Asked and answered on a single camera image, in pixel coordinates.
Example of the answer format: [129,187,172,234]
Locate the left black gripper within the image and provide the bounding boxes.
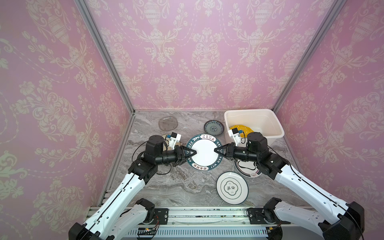
[155,145,198,167]

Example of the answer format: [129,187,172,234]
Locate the green rim Hao Wei plate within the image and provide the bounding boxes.
[186,134,223,171]

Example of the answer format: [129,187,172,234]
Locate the yellow scalloped dotted plate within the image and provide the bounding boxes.
[230,125,254,138]

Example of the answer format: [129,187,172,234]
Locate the white clover emblem plate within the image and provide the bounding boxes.
[216,172,249,205]

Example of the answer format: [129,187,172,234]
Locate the white plastic bin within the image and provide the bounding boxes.
[225,109,285,145]

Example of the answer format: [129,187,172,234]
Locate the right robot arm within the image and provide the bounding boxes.
[215,132,365,240]

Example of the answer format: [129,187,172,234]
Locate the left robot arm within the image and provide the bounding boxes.
[69,133,197,240]

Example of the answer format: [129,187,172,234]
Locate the cream plate with grass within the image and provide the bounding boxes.
[162,135,171,149]

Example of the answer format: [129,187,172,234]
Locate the small blue patterned plate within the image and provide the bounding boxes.
[204,120,224,137]

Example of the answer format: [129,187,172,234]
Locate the green red rim plate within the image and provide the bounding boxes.
[234,160,262,178]

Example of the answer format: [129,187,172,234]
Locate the smoky grey glass plate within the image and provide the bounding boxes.
[159,116,179,132]

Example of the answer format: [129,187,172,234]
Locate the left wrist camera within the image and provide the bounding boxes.
[166,132,182,150]

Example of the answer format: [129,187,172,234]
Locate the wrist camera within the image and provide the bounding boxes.
[228,128,247,147]
[166,132,182,150]

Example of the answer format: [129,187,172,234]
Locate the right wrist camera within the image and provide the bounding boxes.
[228,128,247,147]

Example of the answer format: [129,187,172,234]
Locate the aluminium mounting rail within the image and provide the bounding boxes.
[83,205,337,228]

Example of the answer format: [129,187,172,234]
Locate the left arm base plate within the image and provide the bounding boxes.
[141,208,169,225]

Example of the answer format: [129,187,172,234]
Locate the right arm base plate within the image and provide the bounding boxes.
[246,208,291,226]

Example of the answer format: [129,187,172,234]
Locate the left aluminium corner post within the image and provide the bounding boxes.
[75,0,135,116]

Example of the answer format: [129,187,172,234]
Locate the aluminium corner post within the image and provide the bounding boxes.
[272,0,347,114]
[75,0,135,116]

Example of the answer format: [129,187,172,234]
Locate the right aluminium corner post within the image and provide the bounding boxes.
[272,0,347,114]

